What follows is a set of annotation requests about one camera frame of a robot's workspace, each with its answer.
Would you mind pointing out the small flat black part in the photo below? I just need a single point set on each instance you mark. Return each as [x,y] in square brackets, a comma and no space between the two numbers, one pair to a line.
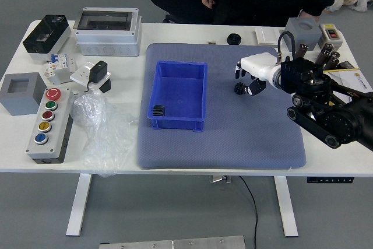
[347,65]

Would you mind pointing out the white table leg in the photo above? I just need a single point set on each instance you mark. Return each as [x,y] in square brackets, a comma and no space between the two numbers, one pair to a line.
[78,202]
[287,205]

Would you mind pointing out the grey box round hole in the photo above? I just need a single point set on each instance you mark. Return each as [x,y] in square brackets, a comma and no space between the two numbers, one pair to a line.
[306,34]

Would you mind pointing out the metal bracket under table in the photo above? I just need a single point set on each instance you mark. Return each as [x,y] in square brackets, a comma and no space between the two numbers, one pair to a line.
[220,179]

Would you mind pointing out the grey metal plate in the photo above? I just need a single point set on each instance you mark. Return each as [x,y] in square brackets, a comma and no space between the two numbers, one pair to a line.
[175,243]

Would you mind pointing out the brown cylindrical capacitor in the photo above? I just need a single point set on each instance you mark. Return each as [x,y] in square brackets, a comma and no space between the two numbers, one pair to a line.
[323,57]
[331,63]
[336,56]
[327,47]
[302,50]

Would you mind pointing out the grey distribution box clear lid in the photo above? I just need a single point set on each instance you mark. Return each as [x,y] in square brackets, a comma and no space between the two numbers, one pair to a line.
[107,39]

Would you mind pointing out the grey box square hole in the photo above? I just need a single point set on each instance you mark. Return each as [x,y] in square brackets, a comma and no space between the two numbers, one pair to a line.
[20,94]

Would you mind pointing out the white circuit breaker blue levers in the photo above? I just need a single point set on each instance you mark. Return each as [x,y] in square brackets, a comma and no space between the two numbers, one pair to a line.
[59,61]

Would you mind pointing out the black table control panel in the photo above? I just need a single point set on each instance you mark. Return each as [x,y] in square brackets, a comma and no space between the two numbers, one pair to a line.
[329,180]

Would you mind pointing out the grey switch box red button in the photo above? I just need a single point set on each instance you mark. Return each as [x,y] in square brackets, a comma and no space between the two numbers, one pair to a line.
[330,34]

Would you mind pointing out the blue plastic box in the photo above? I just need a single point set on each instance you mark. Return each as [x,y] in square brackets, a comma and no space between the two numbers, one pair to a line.
[180,91]

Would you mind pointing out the white wall switch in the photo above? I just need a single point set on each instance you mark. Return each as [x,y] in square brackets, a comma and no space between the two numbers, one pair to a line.
[266,35]

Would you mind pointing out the black-lidded white enclosure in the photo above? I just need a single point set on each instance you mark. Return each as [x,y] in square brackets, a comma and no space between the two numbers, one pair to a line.
[43,36]

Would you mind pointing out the white circuit breaker orange marks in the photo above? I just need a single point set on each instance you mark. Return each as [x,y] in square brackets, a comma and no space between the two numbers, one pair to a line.
[52,72]

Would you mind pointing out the small brass part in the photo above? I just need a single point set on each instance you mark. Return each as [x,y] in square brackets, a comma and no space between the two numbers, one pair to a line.
[211,42]

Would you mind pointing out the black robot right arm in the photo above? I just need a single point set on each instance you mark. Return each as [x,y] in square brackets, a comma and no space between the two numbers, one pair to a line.
[303,71]

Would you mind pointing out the person's left hand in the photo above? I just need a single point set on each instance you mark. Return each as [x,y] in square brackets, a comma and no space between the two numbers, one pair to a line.
[309,16]

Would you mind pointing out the clear plastic bag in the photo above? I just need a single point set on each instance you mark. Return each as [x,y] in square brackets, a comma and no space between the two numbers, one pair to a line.
[99,132]

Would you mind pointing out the grey-blue padded mat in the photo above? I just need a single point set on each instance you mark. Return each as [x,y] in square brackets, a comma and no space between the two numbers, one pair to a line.
[233,144]

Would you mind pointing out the yellow white cardboard box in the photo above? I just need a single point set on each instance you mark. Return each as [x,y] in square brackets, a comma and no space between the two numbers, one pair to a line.
[355,78]

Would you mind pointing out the black power adapter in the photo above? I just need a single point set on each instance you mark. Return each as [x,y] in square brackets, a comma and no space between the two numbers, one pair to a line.
[98,70]

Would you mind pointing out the big black gear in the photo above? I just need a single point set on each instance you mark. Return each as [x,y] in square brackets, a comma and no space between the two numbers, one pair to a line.
[158,111]

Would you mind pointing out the five-button control station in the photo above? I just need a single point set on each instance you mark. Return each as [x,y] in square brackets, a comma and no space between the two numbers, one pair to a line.
[48,132]

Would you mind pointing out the small black gear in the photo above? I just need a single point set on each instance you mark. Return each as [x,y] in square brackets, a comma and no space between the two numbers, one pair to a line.
[239,88]

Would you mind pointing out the black round nut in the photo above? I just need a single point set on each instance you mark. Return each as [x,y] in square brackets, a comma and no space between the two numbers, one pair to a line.
[234,39]

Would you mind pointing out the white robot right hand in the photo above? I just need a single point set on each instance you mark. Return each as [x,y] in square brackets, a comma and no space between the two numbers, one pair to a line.
[259,63]

